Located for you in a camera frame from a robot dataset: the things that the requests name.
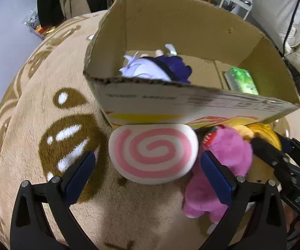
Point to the purple plush doll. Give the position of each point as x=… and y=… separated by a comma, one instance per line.
x=165, y=67

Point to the black hanging garment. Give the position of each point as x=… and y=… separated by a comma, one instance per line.
x=49, y=2

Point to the cream quilted duvet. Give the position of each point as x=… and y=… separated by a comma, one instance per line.
x=277, y=10

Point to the clear snack bag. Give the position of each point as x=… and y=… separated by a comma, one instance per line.
x=31, y=19

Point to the cardboard box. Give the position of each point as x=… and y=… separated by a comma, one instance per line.
x=165, y=31

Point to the pink bear plush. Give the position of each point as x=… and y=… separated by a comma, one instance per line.
x=225, y=145

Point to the beige printed blanket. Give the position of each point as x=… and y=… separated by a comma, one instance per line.
x=35, y=109

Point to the orange yellow plush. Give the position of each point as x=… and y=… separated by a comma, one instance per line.
x=243, y=131

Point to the white rolling cart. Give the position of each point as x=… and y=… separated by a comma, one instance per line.
x=237, y=2

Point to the green tissue pack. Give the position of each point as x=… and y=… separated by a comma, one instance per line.
x=241, y=80

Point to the gold red packet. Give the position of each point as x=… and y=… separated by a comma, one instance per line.
x=45, y=30

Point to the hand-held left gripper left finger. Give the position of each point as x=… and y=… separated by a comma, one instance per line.
x=79, y=177

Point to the pale yellow plush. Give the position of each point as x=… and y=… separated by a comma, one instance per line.
x=265, y=135

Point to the pink spiral round plush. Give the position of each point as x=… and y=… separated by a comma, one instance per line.
x=152, y=148

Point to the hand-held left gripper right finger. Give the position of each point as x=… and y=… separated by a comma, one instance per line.
x=217, y=179

